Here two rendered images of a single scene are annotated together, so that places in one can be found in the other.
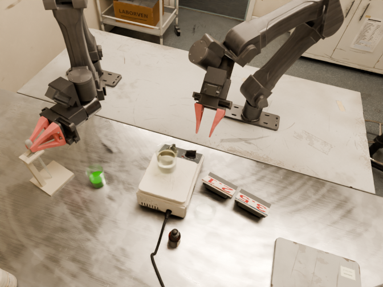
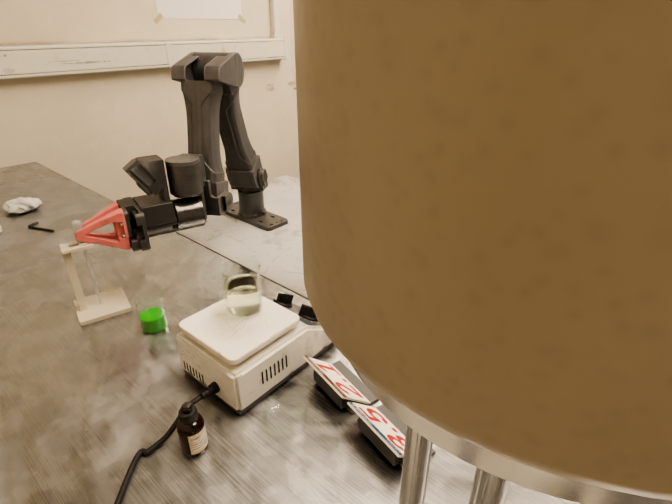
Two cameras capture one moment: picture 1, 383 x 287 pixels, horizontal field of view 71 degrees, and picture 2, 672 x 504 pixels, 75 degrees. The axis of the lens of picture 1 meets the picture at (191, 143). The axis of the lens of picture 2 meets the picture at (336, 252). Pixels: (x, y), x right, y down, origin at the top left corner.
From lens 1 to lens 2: 0.37 m
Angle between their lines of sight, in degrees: 32
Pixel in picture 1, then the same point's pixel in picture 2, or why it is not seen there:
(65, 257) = (23, 406)
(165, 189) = (217, 335)
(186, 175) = (268, 326)
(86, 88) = (181, 174)
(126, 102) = (272, 248)
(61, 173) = (115, 303)
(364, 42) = not seen: outside the picture
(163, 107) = not seen: hidden behind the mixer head
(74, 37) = (198, 118)
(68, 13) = (196, 86)
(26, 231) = (12, 356)
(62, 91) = (143, 165)
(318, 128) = not seen: hidden behind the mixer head
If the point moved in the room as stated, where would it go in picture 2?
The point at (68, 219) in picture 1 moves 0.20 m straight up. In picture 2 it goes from (73, 359) to (30, 237)
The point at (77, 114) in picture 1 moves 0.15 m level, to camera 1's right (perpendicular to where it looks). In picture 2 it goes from (158, 207) to (228, 225)
